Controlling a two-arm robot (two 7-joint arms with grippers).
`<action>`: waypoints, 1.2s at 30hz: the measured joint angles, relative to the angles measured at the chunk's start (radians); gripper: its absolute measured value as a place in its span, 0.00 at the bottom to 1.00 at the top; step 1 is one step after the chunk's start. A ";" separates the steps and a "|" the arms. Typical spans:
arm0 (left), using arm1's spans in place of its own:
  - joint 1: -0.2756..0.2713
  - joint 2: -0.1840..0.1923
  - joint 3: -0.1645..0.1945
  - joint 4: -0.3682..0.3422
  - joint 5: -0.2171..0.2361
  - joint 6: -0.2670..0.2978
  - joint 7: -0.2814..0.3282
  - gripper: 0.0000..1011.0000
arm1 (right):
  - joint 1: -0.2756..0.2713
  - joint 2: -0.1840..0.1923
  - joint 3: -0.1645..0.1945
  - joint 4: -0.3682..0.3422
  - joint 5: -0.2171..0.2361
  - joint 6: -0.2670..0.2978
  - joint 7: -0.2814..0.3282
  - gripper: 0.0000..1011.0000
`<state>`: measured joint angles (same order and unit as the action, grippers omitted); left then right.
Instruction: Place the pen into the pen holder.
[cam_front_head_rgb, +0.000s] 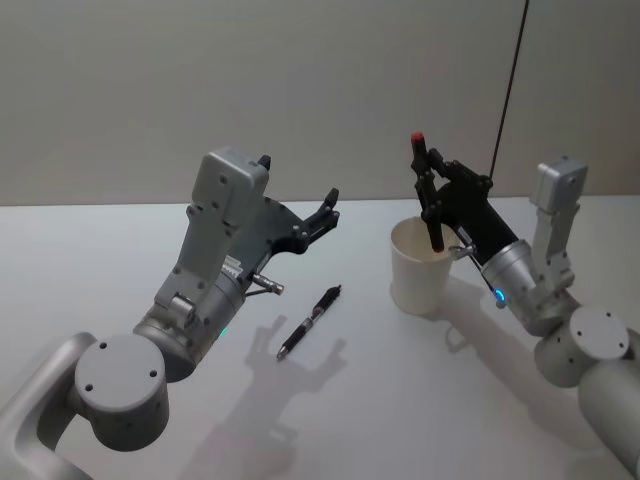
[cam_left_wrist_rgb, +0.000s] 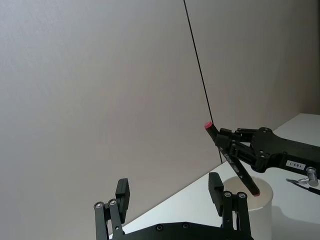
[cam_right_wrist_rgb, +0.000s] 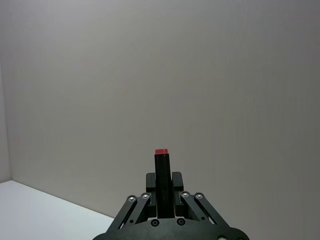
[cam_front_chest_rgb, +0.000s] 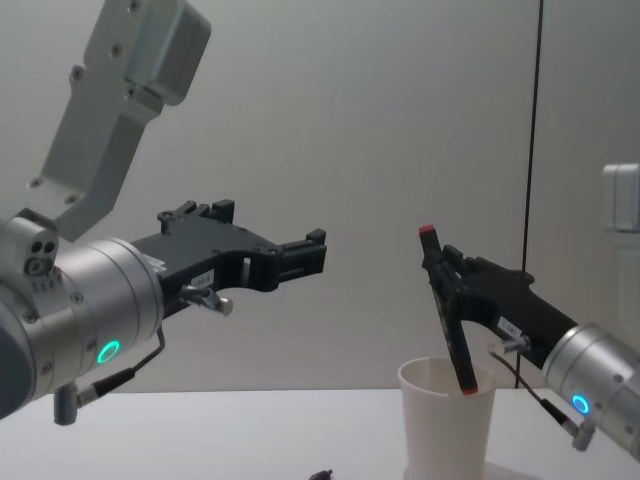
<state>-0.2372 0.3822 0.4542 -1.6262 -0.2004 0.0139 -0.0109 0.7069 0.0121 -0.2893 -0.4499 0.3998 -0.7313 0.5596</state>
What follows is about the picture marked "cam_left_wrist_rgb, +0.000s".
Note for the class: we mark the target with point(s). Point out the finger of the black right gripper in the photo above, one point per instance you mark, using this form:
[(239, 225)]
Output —
[(243, 156), (228, 140)]

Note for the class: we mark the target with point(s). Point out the white cylindrical cup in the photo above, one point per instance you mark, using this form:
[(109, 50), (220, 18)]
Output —
[(260, 215)]

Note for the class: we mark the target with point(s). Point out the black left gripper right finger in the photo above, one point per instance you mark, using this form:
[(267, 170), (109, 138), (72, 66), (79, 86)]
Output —
[(215, 192)]

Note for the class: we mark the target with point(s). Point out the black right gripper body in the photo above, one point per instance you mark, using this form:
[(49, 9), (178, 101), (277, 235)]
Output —
[(280, 150)]

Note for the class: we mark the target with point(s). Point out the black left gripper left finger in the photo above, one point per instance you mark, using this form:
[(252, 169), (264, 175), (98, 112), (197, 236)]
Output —
[(123, 197)]

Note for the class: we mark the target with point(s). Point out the black marker with red ends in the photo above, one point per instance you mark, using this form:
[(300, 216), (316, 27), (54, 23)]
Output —
[(246, 178)]

